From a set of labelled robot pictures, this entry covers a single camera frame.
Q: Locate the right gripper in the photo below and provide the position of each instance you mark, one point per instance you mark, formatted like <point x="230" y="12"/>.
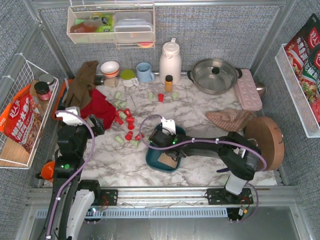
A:
<point x="157" y="137"/>

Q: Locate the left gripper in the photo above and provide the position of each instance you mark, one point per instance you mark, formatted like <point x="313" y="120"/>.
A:
<point x="95" y="124"/>

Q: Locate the teal storage basket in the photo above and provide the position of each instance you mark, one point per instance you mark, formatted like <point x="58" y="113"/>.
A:
<point x="153" y="156"/>

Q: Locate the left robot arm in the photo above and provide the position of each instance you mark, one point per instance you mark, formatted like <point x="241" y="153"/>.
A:
<point x="72" y="142"/>

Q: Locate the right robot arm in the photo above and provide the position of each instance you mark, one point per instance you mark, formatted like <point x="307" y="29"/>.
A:
<point x="239" y="155"/>

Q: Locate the red capsule lower right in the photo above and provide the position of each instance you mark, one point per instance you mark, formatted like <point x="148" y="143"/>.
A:
<point x="139" y="136"/>

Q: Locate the red capsule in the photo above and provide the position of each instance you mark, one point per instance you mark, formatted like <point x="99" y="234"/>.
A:
<point x="129" y="136"/>
<point x="160" y="97"/>
<point x="139" y="136"/>

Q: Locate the green capsule lower left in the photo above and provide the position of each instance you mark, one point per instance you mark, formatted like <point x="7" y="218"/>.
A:
<point x="119" y="139"/>

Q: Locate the red capsule cluster two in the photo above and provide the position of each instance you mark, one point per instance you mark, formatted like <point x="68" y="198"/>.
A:
<point x="119" y="120"/>

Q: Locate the green capsule lower middle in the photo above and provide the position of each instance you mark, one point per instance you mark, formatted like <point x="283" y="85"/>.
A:
<point x="135" y="143"/>

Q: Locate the red cloth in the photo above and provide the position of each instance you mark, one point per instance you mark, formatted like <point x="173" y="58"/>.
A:
<point x="101" y="108"/>

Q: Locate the green capsule in cluster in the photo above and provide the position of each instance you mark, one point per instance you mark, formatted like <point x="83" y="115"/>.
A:
<point x="122" y="115"/>

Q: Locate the red capsule lower middle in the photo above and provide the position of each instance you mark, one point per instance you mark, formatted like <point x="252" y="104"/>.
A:
<point x="129" y="136"/>

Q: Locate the red capsule cluster four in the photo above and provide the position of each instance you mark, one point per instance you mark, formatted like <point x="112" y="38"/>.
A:
<point x="131" y="126"/>

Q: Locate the green capsule pair left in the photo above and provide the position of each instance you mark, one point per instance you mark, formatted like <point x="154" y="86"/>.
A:
<point x="117" y="103"/>

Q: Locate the red capsule cluster three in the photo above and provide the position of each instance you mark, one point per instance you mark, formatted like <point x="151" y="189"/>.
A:
<point x="130" y="119"/>

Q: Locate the red capsule cluster one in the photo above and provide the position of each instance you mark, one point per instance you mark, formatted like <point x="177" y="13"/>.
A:
<point x="127" y="112"/>

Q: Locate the green capsule far left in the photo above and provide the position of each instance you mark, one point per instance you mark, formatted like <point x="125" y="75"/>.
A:
<point x="117" y="95"/>

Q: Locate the brown cloth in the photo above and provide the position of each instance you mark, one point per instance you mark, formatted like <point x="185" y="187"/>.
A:
<point x="78" y="94"/>

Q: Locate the red capsule top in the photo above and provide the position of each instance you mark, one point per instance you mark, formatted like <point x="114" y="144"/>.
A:
<point x="160" y="97"/>

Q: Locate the green capsule top left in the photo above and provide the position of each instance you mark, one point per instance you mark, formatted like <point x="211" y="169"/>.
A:
<point x="150" y="96"/>

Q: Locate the green capsule top right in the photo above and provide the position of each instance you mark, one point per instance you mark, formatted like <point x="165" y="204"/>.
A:
<point x="174" y="96"/>

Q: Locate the pepper grinder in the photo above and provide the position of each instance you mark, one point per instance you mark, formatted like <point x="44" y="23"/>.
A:
<point x="107" y="82"/>

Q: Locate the orange spice bottle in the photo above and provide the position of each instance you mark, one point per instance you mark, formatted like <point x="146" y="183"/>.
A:
<point x="168" y="86"/>

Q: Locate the green lid cup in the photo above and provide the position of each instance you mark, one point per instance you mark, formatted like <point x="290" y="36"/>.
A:
<point x="129" y="78"/>

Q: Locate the white orange bowl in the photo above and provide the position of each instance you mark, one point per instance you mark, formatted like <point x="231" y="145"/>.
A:
<point x="110" y="69"/>

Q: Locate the dark lid jar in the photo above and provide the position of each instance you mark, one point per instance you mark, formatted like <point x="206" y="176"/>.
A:
<point x="43" y="91"/>

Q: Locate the orange cup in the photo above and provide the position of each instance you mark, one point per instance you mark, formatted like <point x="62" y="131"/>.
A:
<point x="47" y="172"/>

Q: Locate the blue mug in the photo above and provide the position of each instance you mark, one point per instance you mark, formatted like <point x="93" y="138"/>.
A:
<point x="144" y="73"/>

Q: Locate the purple knife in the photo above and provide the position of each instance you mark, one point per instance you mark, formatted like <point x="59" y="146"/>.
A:
<point x="222" y="170"/>

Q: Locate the white thermos jug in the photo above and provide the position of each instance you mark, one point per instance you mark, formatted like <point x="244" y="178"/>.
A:
<point x="170" y="62"/>

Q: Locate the orange snack bag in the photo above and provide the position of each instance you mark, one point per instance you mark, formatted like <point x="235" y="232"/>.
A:
<point x="20" y="121"/>

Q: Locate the steel pot with lid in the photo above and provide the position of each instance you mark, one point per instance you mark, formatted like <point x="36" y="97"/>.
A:
<point x="214" y="76"/>

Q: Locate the pink egg tray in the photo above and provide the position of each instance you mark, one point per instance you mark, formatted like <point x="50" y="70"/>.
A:
<point x="246" y="91"/>

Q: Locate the green drink packet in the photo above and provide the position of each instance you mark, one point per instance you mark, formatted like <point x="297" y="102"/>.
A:
<point x="107" y="22"/>

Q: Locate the white wire basket left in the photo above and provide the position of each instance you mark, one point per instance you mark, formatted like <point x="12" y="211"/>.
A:
<point x="12" y="154"/>

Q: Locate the cream wall rack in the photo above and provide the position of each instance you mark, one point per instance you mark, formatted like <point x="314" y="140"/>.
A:
<point x="82" y="30"/>

